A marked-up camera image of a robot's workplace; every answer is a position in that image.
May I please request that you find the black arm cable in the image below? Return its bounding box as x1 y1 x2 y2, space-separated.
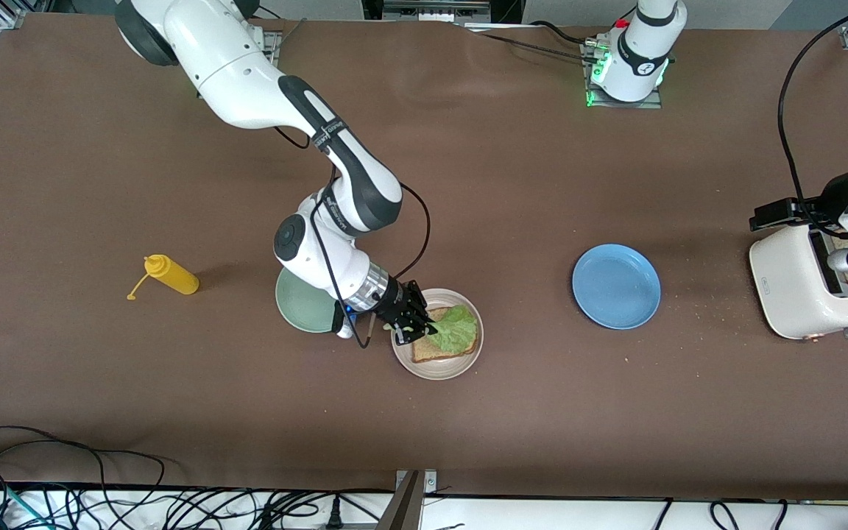
275 125 432 306
777 0 848 222

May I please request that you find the light green plate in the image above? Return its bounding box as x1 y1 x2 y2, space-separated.
275 266 336 333

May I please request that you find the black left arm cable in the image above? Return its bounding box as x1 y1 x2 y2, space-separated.
777 0 848 222

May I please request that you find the blue plate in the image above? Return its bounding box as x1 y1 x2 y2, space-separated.
572 244 662 330

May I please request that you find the black looping cable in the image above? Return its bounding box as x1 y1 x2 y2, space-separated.
0 425 167 509

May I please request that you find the green lettuce leaf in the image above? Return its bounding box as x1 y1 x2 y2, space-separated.
424 305 478 353

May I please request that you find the yellow mustard squeeze bottle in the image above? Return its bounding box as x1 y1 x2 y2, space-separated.
127 254 200 301

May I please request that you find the white toaster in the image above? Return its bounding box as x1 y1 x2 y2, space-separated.
749 217 848 342

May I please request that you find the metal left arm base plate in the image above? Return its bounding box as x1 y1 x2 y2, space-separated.
584 40 663 110

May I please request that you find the black base power cable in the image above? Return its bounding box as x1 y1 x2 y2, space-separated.
461 21 605 66

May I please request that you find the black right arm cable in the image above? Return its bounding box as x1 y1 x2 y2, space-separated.
275 125 432 306

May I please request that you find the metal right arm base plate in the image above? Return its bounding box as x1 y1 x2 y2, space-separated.
247 28 282 63

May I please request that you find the grey thin cable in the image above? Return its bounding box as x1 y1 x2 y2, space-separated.
268 18 308 58

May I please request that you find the grey metal bracket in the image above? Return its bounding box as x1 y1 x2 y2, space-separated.
376 469 438 530

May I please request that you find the beige plate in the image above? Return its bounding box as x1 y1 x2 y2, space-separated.
391 288 484 381

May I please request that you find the grey and black equipment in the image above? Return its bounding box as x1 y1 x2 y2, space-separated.
363 0 524 24

